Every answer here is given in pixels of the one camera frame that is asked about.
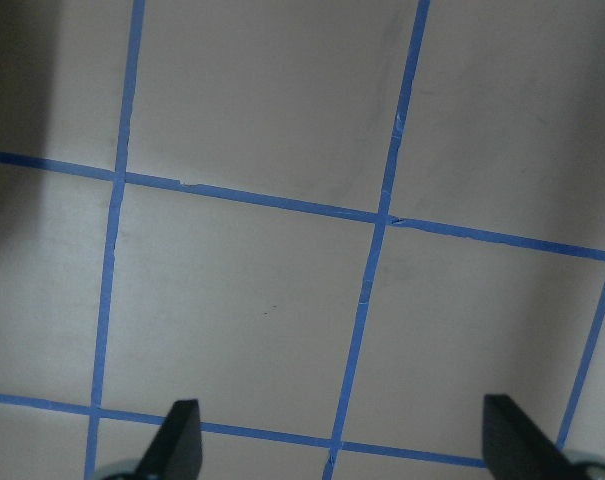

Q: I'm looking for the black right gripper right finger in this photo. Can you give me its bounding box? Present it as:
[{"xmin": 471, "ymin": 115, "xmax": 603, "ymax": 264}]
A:
[{"xmin": 482, "ymin": 394, "xmax": 575, "ymax": 480}]

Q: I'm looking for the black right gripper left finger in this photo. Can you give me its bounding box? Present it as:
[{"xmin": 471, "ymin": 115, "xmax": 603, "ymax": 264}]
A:
[{"xmin": 133, "ymin": 399, "xmax": 203, "ymax": 480}]

